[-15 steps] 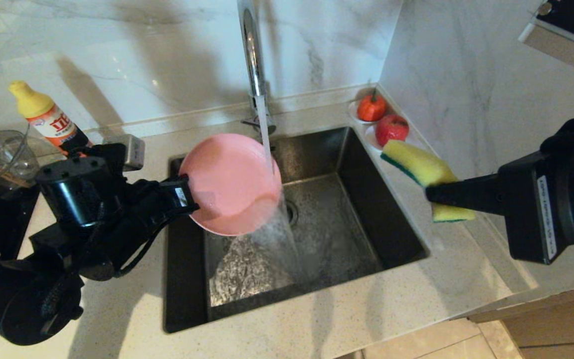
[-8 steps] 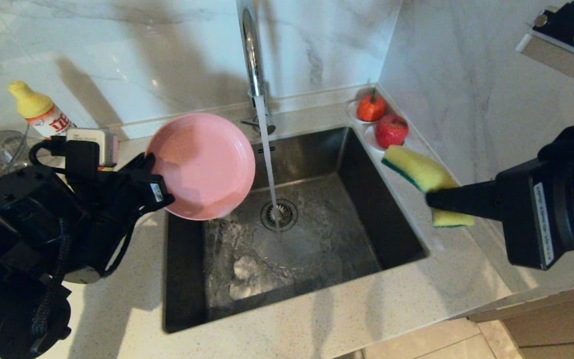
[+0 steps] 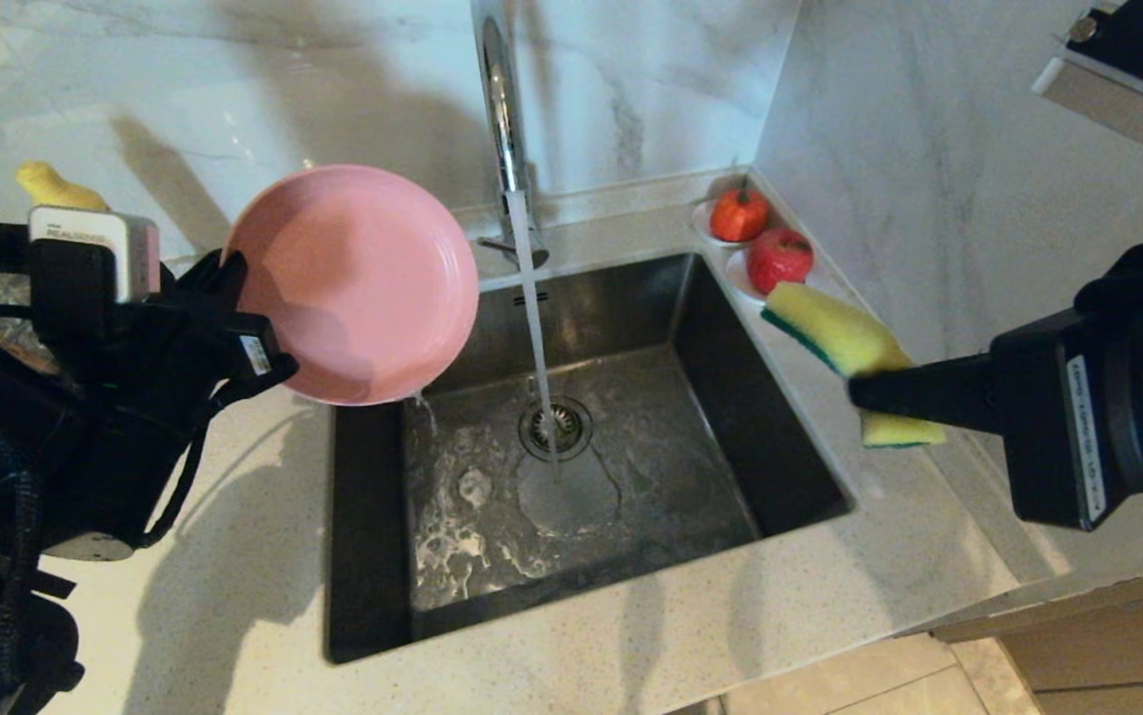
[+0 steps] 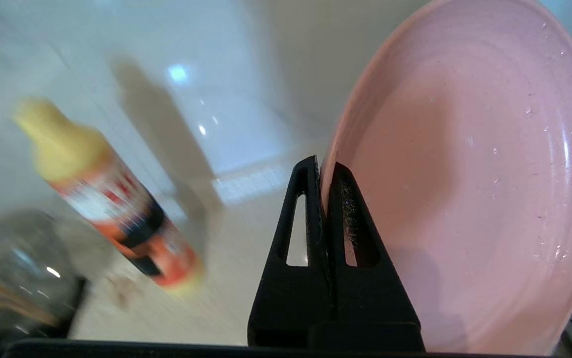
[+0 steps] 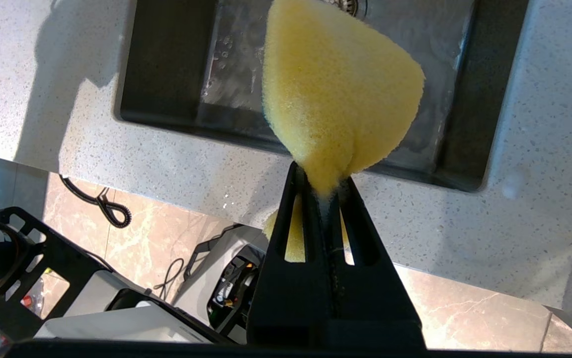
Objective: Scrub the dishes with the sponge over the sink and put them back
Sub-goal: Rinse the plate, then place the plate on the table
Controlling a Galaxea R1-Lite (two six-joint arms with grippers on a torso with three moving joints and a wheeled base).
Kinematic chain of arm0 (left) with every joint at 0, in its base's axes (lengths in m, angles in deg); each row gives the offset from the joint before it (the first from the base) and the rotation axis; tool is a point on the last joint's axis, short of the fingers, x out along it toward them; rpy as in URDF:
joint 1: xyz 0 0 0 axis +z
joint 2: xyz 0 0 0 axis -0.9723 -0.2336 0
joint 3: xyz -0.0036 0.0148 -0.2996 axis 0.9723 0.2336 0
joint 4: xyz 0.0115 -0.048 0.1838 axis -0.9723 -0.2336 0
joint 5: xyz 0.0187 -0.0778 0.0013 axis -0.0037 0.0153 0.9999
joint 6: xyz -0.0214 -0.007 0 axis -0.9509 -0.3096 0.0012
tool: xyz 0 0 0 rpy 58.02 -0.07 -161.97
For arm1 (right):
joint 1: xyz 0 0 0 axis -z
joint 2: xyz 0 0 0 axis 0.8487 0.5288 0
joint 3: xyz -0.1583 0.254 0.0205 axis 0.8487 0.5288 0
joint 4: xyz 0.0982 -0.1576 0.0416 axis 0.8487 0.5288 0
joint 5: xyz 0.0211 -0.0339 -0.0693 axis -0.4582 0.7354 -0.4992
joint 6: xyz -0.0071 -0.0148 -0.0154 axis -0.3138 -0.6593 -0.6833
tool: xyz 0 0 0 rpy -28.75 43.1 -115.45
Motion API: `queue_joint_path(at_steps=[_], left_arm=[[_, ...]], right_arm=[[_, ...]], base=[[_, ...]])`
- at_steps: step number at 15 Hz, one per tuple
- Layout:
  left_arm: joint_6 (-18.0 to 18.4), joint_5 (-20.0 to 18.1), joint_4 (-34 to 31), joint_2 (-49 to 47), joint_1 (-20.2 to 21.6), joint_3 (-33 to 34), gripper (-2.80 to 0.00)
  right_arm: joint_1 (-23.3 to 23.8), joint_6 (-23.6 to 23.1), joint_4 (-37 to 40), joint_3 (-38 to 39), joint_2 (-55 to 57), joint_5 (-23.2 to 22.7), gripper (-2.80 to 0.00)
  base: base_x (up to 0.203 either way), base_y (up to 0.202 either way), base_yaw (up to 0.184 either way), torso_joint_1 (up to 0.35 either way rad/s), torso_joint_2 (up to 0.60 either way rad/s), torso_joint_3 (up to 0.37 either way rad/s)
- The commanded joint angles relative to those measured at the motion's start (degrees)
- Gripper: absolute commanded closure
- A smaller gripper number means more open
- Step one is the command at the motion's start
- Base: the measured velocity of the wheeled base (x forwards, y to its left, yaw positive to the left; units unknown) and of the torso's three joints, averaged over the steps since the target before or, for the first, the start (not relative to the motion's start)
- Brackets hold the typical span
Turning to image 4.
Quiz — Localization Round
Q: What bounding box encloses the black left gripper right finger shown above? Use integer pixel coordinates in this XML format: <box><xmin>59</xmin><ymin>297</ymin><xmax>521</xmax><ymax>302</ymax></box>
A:
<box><xmin>328</xmin><ymin>162</ymin><xmax>425</xmax><ymax>352</ymax></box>

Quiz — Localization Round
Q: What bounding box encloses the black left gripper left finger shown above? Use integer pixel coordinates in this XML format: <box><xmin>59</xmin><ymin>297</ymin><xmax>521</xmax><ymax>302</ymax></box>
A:
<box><xmin>247</xmin><ymin>156</ymin><xmax>334</xmax><ymax>350</ymax></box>

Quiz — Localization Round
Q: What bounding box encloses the pink round plate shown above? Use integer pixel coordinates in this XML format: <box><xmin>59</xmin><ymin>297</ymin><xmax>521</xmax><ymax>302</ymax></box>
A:
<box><xmin>319</xmin><ymin>0</ymin><xmax>572</xmax><ymax>356</ymax></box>

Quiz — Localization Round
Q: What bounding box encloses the orange dish soap bottle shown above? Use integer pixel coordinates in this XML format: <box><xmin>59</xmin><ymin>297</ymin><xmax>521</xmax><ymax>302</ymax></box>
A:
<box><xmin>12</xmin><ymin>97</ymin><xmax>203</xmax><ymax>294</ymax></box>

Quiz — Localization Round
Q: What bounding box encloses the clear glass bowl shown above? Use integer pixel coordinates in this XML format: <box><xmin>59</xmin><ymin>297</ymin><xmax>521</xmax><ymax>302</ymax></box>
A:
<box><xmin>0</xmin><ymin>211</ymin><xmax>85</xmax><ymax>344</ymax></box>

